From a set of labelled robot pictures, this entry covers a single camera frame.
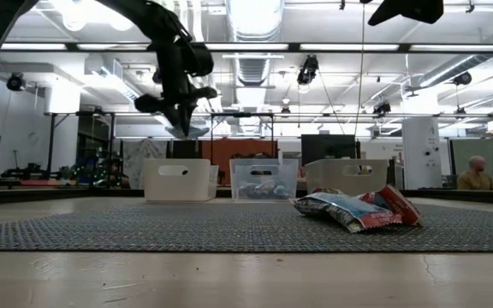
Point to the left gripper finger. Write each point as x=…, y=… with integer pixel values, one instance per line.
x=173, y=116
x=186, y=120

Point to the white square pillar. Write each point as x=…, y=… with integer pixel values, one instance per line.
x=421, y=149

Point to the black background gantry frame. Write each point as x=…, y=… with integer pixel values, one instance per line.
x=51, y=145
x=241, y=115

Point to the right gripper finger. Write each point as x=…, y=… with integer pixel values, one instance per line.
x=385, y=13

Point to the black standing panel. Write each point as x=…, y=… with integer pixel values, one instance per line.
x=328, y=149

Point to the grey plastic sheet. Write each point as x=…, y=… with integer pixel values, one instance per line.
x=144, y=152

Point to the black overhead light bar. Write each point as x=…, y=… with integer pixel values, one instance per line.
x=315, y=47

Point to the grey woven mat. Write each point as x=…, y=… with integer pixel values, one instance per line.
x=101, y=226

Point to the grey plastic bin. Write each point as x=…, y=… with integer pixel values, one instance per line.
x=328, y=175

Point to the black aluminium rig frame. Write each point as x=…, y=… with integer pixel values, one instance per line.
x=37, y=194

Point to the person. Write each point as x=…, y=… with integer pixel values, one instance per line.
x=476, y=175

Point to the black background robot arm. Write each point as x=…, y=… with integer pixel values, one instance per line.
x=64, y=173
x=30, y=171

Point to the dark background workstation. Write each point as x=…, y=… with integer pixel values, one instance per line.
x=101, y=169

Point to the white plastic bin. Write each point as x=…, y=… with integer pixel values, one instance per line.
x=178, y=184

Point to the orange partition wall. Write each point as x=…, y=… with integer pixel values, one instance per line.
x=221, y=149

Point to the black ceiling spotlight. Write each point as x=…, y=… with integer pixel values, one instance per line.
x=15, y=82
x=382, y=108
x=307, y=70
x=461, y=78

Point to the clear plastic bin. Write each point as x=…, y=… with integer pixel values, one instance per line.
x=263, y=169

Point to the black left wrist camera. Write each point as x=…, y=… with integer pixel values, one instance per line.
x=148, y=104

